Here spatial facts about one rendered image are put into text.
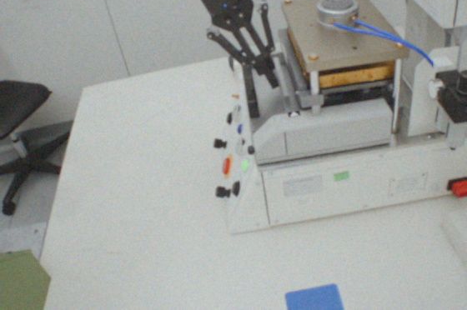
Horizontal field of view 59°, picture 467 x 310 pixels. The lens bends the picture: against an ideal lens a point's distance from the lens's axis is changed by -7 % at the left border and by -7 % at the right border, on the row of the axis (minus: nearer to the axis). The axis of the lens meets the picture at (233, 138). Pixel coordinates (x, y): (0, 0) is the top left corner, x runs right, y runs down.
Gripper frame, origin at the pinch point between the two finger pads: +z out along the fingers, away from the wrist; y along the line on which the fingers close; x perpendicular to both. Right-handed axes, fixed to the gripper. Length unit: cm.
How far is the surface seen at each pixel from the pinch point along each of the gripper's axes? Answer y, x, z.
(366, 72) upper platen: -16.8, 10.4, 3.1
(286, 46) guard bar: -5.4, -3.2, -1.4
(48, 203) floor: 142, -80, 58
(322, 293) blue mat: 6.4, 33.9, 26.8
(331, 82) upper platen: -10.3, 10.4, 1.8
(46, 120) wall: 149, -138, 41
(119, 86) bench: 53, -53, 10
